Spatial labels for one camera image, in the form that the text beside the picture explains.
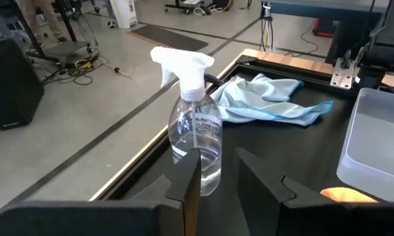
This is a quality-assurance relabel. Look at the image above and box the clear plastic tray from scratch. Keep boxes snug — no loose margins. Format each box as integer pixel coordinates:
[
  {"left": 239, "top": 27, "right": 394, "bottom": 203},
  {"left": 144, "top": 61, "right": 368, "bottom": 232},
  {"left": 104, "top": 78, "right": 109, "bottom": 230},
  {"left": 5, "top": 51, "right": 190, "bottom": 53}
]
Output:
[{"left": 336, "top": 87, "right": 394, "bottom": 203}]

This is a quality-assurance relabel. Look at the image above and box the red box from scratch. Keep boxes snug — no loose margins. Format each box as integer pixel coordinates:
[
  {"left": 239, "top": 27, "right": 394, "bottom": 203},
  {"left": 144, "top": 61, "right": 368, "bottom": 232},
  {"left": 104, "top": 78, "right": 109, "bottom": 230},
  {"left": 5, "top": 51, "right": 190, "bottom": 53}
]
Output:
[{"left": 311, "top": 18, "right": 337, "bottom": 39}]

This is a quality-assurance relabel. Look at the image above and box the yellow cable with black plug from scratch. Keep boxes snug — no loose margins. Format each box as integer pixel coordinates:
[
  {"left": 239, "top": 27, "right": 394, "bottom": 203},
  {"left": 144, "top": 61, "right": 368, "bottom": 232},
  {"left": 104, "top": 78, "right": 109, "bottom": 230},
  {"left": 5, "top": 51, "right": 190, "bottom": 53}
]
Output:
[{"left": 100, "top": 62, "right": 137, "bottom": 80}]

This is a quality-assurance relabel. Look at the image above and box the metal stand with cables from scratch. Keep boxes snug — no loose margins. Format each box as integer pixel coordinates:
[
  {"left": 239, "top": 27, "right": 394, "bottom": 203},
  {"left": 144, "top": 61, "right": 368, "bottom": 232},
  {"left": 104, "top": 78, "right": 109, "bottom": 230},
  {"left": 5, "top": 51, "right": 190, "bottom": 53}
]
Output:
[{"left": 260, "top": 1, "right": 275, "bottom": 53}]

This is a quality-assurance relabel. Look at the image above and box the grey workstation desk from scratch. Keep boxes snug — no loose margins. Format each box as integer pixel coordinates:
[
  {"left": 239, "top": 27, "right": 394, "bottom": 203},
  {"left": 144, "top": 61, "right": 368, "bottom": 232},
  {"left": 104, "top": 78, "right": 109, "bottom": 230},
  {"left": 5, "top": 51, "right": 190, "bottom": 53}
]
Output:
[{"left": 270, "top": 0, "right": 391, "bottom": 65}]

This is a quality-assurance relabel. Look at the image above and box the black cart base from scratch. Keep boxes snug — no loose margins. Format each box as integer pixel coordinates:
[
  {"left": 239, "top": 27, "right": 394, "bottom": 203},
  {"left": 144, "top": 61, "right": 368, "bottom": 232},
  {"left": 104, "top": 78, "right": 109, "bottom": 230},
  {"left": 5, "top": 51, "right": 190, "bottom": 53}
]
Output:
[{"left": 163, "top": 0, "right": 217, "bottom": 16}]

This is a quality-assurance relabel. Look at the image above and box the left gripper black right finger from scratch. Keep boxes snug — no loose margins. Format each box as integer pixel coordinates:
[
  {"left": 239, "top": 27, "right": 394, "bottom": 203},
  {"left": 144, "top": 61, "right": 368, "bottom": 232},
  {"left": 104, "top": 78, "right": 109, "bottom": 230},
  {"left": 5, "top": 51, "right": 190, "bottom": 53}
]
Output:
[{"left": 234, "top": 147, "right": 394, "bottom": 236}]

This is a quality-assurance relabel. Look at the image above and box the blue microfiber towel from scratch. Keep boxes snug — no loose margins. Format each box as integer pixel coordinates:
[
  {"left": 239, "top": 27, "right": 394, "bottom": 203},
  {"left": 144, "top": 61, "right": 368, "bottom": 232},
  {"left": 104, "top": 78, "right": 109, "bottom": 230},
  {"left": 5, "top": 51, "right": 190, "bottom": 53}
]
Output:
[{"left": 209, "top": 72, "right": 334, "bottom": 127}]

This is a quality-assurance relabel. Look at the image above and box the white floor unit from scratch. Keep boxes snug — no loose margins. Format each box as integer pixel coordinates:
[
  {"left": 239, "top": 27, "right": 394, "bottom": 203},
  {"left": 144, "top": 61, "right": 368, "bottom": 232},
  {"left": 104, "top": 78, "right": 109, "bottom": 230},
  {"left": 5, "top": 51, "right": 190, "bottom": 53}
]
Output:
[{"left": 109, "top": 0, "right": 138, "bottom": 30}]

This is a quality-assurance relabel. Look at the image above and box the black frame clamp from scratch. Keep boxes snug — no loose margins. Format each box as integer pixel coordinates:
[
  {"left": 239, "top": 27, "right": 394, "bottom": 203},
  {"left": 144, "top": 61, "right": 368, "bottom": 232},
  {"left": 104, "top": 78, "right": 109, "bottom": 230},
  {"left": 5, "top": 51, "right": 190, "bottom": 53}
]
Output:
[{"left": 204, "top": 73, "right": 224, "bottom": 87}]

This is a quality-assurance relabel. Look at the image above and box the orange microfiber towel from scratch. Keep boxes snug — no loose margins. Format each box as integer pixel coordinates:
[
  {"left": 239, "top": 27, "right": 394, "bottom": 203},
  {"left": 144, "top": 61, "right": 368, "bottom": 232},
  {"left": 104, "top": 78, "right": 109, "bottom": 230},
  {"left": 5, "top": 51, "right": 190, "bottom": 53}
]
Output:
[{"left": 320, "top": 186, "right": 378, "bottom": 203}]

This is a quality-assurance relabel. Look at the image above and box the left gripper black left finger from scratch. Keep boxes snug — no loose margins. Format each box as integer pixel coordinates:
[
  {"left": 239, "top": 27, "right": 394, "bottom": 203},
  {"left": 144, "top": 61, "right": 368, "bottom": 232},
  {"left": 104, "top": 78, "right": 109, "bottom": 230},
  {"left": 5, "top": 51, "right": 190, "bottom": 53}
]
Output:
[{"left": 0, "top": 147, "right": 202, "bottom": 236}]

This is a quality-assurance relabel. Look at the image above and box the silver metal mounting bracket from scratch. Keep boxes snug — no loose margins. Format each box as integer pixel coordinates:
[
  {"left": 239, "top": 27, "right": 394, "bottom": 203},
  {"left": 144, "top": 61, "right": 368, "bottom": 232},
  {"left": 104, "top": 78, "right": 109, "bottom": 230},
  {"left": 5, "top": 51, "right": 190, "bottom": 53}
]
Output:
[{"left": 330, "top": 57, "right": 361, "bottom": 90}]

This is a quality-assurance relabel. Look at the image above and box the black orange-striped floor mat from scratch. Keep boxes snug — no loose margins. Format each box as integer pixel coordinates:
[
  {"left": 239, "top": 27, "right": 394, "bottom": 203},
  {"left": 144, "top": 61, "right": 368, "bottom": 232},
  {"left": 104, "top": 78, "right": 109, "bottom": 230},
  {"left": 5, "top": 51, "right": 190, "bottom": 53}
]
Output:
[{"left": 128, "top": 24, "right": 209, "bottom": 52}]

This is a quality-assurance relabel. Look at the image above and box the person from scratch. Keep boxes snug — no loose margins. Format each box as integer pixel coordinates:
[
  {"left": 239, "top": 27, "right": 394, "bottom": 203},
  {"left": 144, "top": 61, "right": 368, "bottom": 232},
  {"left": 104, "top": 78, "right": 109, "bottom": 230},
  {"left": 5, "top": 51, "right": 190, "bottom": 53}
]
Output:
[{"left": 18, "top": 0, "right": 69, "bottom": 44}]

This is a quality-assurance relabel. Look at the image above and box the floor cable bundle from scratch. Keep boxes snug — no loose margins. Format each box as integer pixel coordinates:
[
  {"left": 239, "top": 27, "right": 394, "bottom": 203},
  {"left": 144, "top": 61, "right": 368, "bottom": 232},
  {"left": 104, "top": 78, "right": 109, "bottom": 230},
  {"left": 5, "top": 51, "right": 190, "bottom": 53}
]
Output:
[{"left": 32, "top": 54, "right": 109, "bottom": 87}]

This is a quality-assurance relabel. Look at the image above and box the clear spray bottle white nozzle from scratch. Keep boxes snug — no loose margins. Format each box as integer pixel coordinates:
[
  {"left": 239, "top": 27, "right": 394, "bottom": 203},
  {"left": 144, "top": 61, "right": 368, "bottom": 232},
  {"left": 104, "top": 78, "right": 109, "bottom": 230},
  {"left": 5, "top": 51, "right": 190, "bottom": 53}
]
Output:
[{"left": 149, "top": 46, "right": 224, "bottom": 197}]

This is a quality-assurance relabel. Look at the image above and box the black rolling stand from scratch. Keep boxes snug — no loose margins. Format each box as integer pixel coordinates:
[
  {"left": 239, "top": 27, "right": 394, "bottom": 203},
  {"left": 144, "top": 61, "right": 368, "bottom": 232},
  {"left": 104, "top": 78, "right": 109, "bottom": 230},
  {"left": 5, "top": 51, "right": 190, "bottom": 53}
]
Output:
[{"left": 26, "top": 0, "right": 101, "bottom": 70}]

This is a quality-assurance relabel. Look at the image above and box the black box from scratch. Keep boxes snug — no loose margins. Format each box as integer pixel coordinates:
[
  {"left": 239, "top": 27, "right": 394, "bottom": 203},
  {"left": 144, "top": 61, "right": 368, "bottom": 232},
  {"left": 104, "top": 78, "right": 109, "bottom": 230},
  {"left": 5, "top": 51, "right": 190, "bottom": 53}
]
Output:
[{"left": 0, "top": 37, "right": 45, "bottom": 131}]

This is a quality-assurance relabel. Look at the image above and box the black floor cable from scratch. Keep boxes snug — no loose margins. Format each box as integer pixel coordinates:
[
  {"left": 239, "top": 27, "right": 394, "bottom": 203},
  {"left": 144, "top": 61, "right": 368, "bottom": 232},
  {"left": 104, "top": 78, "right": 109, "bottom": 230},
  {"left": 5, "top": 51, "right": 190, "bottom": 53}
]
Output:
[{"left": 283, "top": 19, "right": 327, "bottom": 58}]

